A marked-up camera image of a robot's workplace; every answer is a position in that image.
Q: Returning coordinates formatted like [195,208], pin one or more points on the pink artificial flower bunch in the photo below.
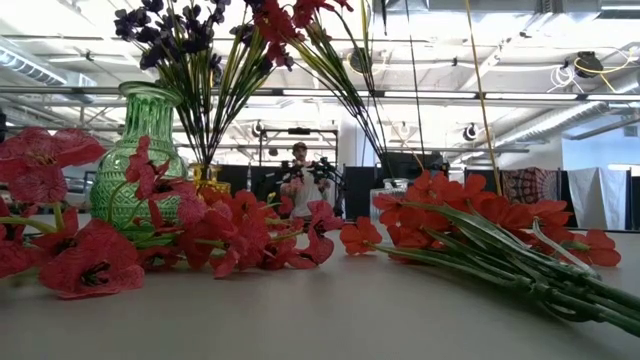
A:
[272,22]
[90,260]

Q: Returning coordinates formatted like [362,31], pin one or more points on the green glass vase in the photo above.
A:
[145,120]

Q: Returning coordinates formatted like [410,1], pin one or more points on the purple artificial flower bunch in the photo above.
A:
[150,35]

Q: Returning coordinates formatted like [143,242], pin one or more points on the clear glass vase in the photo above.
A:
[387,197]

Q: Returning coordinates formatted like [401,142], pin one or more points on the amber glass vase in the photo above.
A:
[207,182]

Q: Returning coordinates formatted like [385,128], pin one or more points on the black background robot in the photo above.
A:
[325,172]

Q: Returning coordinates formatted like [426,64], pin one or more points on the person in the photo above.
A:
[306,192]

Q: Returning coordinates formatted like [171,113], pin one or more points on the black room divider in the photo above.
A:
[360,195]

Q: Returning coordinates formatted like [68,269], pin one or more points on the ceiling light strip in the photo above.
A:
[425,94]

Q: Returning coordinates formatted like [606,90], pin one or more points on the colourful mandala tapestry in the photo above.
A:
[530,185]

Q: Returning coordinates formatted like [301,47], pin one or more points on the white hanging sheet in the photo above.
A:
[597,197]

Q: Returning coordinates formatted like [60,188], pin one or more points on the black background rig frame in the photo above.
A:
[299,131]

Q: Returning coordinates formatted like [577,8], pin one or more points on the silver ceiling duct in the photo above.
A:
[30,67]
[550,122]

